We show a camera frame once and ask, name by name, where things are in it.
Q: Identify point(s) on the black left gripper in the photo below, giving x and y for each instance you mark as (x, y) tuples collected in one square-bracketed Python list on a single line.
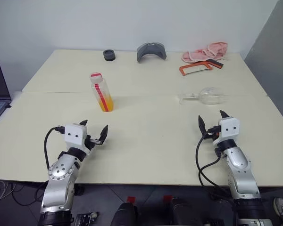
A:
[(89, 142)]

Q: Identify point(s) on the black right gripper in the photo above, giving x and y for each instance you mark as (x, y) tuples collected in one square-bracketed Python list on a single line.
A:
[(213, 136)]

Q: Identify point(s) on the bottle with orange liquid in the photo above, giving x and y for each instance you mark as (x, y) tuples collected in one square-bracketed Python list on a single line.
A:
[(106, 103)]

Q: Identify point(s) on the white bottle cap red tape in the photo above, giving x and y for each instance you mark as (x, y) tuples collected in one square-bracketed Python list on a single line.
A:
[(96, 77)]

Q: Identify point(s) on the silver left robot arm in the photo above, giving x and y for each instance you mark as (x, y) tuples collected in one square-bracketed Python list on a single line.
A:
[(59, 174)]

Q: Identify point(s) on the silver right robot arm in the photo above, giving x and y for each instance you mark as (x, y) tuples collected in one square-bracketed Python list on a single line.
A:
[(240, 169)]

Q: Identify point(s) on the orange hacksaw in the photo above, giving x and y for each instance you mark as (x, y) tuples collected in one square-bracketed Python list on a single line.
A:
[(214, 63)]

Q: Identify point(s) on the pink cloth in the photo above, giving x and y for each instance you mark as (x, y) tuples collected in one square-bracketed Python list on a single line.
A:
[(202, 54)]

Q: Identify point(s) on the red block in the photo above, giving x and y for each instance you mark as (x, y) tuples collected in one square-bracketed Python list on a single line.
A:
[(168, 200), (131, 199)]

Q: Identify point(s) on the grey curved visor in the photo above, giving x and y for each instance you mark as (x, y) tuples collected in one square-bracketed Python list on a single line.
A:
[(141, 53)]

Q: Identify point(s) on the black device with white knob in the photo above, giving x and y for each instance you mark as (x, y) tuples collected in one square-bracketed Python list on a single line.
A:
[(85, 220)]

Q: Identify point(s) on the dark rounded shape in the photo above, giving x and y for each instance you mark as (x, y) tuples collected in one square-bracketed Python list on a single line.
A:
[(182, 212), (125, 215)]

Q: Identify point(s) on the grey partition panel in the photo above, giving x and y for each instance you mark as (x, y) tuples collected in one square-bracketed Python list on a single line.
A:
[(273, 47)]

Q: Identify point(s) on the white sneaker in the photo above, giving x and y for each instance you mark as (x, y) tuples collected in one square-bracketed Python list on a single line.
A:
[(281, 209)]

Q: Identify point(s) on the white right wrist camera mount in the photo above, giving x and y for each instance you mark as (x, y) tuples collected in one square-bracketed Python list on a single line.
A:
[(228, 128)]

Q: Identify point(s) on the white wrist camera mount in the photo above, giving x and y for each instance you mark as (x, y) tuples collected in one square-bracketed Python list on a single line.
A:
[(74, 135), (228, 128)]

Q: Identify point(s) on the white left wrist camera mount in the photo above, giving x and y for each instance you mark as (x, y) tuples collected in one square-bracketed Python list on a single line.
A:
[(74, 135)]

